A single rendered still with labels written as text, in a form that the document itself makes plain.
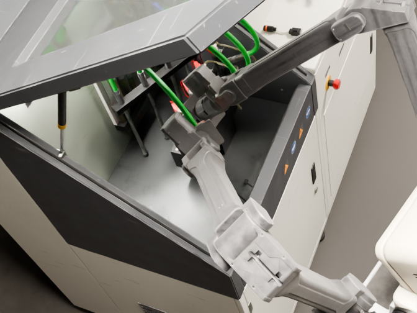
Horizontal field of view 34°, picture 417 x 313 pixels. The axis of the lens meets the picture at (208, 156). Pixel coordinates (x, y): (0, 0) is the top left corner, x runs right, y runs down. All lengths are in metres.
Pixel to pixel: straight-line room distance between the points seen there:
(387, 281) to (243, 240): 0.65
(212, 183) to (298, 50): 0.41
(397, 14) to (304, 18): 0.88
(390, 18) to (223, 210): 0.53
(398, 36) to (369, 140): 1.72
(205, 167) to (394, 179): 1.78
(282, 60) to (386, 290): 0.58
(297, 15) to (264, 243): 1.30
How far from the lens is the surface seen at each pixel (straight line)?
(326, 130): 2.44
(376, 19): 1.43
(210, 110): 1.71
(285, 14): 2.29
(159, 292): 2.21
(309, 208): 2.49
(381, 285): 1.67
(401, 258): 1.36
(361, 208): 2.96
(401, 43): 1.45
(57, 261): 2.41
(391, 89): 3.32
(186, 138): 1.48
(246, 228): 1.09
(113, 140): 2.17
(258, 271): 1.09
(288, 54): 1.54
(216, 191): 1.23
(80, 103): 1.97
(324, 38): 1.50
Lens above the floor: 2.57
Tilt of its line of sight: 54 degrees down
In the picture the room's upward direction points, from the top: 19 degrees counter-clockwise
